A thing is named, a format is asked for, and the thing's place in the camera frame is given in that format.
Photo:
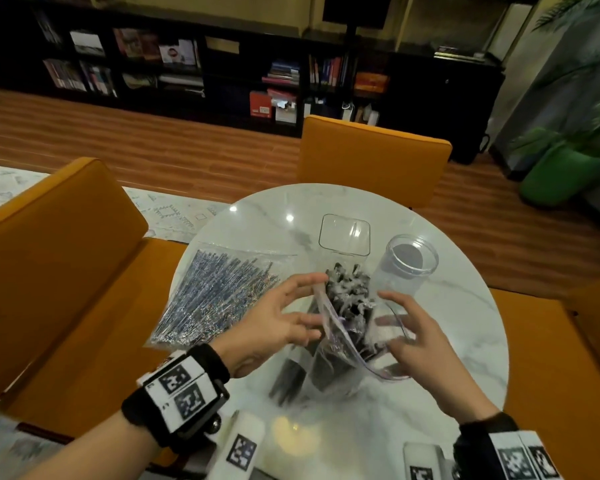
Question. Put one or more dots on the person's left hand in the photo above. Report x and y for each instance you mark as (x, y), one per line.
(265, 329)

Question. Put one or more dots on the person's right hand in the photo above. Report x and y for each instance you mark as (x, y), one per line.
(440, 369)

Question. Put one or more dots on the bunch of silver straws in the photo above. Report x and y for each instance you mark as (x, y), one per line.
(210, 294)

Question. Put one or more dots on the clear zip bag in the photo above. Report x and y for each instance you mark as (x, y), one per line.
(260, 257)
(330, 354)

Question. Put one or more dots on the bunch of black straws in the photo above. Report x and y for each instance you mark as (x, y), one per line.
(347, 294)

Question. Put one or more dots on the round clear plastic cup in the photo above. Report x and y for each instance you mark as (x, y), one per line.
(410, 274)

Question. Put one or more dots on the square transparent container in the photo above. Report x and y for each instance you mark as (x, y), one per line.
(345, 234)

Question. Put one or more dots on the person's left forearm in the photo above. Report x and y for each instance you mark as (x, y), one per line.
(105, 454)

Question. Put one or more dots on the black wristband with marker tags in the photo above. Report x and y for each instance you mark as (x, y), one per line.
(480, 444)
(180, 389)

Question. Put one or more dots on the orange upholstered chair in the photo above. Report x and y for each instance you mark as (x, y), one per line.
(555, 374)
(375, 159)
(55, 254)

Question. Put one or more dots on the red box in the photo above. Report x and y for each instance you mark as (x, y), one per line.
(260, 104)

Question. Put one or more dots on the green plant pot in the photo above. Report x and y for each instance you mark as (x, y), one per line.
(560, 177)

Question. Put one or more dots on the green palm plant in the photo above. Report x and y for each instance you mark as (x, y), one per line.
(530, 139)

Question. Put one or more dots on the flat stack of books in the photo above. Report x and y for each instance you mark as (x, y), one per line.
(282, 72)

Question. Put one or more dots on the long black bookshelf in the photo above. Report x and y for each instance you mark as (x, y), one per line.
(445, 104)

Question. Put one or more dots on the row of standing books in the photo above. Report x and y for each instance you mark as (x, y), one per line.
(327, 70)

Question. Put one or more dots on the stack of orange books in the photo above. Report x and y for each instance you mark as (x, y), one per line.
(371, 82)

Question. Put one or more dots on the black monitor on stand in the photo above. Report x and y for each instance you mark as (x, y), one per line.
(357, 9)

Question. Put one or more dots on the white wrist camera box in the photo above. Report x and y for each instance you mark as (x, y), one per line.
(242, 452)
(422, 467)

